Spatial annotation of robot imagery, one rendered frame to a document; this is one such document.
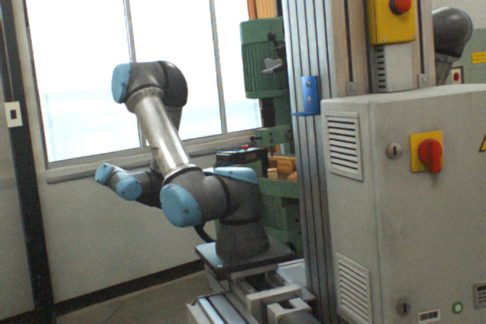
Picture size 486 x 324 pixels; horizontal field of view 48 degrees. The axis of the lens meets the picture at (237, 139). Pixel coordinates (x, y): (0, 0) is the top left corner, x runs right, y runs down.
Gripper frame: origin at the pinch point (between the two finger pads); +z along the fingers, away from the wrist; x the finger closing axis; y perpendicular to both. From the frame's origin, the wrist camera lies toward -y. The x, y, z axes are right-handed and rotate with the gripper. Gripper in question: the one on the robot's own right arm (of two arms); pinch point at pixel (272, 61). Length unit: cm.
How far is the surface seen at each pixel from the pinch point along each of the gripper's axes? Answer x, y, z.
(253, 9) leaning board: -114, -33, 126
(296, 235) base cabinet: 42, -50, -9
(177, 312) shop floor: 68, -115, 106
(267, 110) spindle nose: 7.1, -18.5, 10.6
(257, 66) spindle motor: 0.7, -1.1, 8.4
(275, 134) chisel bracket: 11.6, -27.9, 9.1
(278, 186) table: 34.4, -32.2, -6.3
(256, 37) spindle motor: -5.7, 7.9, 7.6
